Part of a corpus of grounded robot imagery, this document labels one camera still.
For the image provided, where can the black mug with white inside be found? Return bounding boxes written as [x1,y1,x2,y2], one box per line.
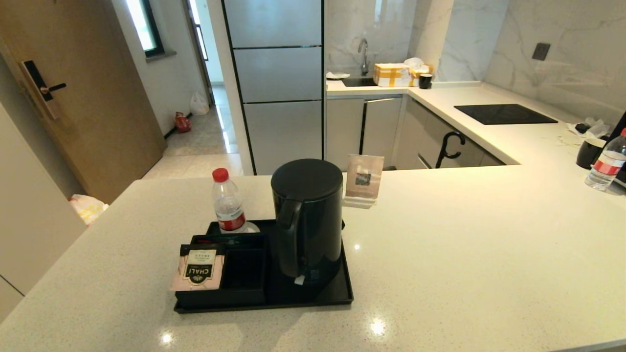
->
[576,138,608,170]

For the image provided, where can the silver refrigerator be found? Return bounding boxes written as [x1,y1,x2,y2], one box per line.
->
[222,0,326,176]

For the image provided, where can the large yellow taped cardboard box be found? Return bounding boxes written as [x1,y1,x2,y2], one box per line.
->
[373,63,412,88]

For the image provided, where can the water bottle on tray red cap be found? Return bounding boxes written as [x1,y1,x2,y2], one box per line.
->
[212,168,247,234]

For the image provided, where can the white yellow plastic bag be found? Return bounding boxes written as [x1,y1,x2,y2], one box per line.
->
[69,194,109,226]

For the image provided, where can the pink CHALI tea bag packet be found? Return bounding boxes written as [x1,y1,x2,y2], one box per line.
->
[170,244,225,292]

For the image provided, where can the kitchen sink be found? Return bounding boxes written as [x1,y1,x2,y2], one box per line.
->
[341,76,378,88]

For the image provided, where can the black compartment organizer box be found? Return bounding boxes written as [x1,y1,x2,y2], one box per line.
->
[175,233,268,306]

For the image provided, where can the chrome faucet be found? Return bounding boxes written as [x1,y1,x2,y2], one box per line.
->
[358,38,370,76]

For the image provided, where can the black electric kettle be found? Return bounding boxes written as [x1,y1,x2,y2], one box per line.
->
[270,158,344,286]

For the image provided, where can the crumpled clear plastic wrap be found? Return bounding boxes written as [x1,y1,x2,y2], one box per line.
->
[567,117,611,139]

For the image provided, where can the acrylic QR code sign stand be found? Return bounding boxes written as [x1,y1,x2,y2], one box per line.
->
[343,154,385,209]

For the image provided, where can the black induction cooktop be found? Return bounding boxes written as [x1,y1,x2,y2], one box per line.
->
[453,104,559,126]

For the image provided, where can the black door lock handle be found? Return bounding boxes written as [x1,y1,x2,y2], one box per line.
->
[20,60,67,120]

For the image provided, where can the window with dark frame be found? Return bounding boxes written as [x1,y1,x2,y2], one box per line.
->
[125,0,164,58]

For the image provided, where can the grey kitchen base cabinets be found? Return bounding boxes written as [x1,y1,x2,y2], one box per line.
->
[325,95,507,172]

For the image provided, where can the black curved hook handle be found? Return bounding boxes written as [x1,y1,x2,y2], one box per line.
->
[435,131,467,169]

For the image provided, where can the black serving tray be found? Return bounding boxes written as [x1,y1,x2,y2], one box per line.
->
[174,219,354,314]

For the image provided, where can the beige cabinet panel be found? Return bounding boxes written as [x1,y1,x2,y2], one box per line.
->
[0,103,87,323]

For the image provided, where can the water bottle with red label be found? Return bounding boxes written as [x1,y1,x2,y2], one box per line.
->
[584,128,626,191]

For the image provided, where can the brown wooden door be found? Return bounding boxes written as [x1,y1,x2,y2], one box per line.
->
[0,0,167,204]

